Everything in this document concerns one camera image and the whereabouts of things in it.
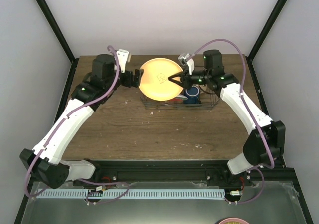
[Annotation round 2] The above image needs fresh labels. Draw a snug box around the pink plate at bottom edge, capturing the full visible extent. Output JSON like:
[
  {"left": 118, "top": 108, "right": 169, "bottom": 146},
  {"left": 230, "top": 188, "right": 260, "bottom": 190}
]
[{"left": 218, "top": 218, "right": 249, "bottom": 224}]

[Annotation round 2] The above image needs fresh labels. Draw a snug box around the red-rimmed white plate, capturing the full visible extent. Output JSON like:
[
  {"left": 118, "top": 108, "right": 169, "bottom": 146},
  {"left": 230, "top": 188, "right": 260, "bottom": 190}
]
[{"left": 171, "top": 97, "right": 188, "bottom": 102}]

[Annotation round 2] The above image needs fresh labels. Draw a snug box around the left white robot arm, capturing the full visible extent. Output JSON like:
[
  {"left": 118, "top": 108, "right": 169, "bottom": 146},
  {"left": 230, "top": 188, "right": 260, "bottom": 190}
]
[{"left": 20, "top": 49, "right": 143, "bottom": 189}]

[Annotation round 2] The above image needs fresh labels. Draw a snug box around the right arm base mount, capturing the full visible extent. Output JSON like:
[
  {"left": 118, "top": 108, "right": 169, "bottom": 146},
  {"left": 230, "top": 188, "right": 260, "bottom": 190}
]
[{"left": 205, "top": 167, "right": 250, "bottom": 188}]

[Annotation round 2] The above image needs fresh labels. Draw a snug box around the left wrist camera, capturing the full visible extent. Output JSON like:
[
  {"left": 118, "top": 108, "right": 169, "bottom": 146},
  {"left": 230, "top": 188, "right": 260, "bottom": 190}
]
[{"left": 116, "top": 49, "right": 131, "bottom": 73}]

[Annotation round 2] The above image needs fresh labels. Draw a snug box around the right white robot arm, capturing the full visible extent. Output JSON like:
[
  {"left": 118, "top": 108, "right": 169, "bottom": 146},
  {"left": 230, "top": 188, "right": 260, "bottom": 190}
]
[{"left": 168, "top": 50, "right": 286, "bottom": 186}]

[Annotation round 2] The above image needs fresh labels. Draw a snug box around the grey wire dish rack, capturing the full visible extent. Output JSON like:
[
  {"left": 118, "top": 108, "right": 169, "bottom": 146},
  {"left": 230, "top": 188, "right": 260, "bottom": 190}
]
[{"left": 140, "top": 85, "right": 220, "bottom": 110}]

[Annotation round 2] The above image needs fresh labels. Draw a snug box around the black aluminium frame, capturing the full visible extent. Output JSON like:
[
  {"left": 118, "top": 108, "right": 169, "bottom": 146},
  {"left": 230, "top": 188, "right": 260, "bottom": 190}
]
[{"left": 19, "top": 0, "right": 313, "bottom": 224}]

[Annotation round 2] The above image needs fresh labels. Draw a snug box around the dark blue ceramic mug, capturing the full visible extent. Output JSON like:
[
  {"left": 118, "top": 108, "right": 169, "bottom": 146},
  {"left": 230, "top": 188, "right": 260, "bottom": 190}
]
[{"left": 183, "top": 85, "right": 202, "bottom": 105}]

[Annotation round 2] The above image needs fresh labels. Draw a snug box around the plain orange plate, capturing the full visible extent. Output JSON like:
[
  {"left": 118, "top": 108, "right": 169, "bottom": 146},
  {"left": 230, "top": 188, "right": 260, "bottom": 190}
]
[{"left": 139, "top": 58, "right": 183, "bottom": 101}]

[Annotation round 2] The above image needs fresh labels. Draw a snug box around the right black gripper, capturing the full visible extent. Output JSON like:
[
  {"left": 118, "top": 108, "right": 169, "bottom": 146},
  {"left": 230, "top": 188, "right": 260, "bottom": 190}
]
[{"left": 168, "top": 67, "right": 211, "bottom": 91}]

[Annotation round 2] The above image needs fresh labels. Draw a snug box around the light blue slotted cable duct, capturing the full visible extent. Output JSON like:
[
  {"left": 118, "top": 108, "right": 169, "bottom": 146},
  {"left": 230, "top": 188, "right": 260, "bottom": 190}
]
[{"left": 37, "top": 189, "right": 225, "bottom": 200}]

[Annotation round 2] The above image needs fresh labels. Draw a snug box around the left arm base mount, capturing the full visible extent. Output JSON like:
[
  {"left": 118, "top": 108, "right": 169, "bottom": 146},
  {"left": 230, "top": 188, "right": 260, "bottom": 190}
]
[{"left": 67, "top": 167, "right": 118, "bottom": 187}]

